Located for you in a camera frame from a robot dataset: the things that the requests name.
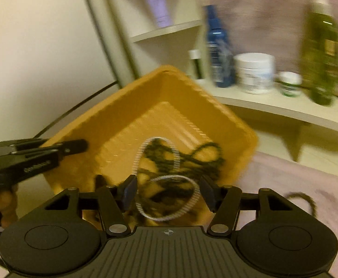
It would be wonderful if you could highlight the white cream jar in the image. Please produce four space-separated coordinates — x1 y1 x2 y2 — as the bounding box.
234 53 275 95

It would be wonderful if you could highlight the cream curved frame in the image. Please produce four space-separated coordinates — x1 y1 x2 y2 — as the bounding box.
78 0 140 87

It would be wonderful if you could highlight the cream wooden shelf unit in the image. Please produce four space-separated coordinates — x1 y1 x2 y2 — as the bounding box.
111 0 338 163

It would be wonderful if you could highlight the black lip balm stick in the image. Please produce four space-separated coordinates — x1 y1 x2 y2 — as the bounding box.
189 49 205 80

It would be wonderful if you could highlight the blue spray bottle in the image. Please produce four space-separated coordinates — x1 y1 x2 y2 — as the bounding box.
204 4 236 88

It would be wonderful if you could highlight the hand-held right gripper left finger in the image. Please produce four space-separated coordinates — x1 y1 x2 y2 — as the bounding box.
45 174 138 237

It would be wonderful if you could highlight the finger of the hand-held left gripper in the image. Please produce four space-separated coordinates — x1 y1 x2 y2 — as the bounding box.
11 138 89 159
0 138 47 153

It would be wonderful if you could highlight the small green-label jar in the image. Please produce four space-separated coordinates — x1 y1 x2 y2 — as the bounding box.
279 72 303 97

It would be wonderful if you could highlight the purple cosmetic tube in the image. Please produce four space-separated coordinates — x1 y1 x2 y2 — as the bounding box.
140 0 174 28

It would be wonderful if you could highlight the green spray bottle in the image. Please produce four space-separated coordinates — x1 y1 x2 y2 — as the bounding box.
300 0 338 106

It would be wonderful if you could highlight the dark green beaded necklace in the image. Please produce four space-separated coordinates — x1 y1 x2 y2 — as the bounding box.
285 192 317 218
137 139 226 218

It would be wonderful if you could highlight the orange ribbed plastic tray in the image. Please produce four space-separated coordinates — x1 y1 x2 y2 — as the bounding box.
41 65 259 229

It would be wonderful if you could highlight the lilac fleece cloth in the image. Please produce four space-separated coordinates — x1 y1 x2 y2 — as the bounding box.
221 151 338 267

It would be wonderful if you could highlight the white beaded bracelet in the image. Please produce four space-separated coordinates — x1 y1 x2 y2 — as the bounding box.
134 175 201 221
133 136 182 180

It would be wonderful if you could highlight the black cable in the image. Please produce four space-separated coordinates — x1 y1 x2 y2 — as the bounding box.
36 81 119 139

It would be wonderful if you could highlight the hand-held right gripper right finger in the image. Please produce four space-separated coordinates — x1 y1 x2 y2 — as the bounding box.
199 175 293 237

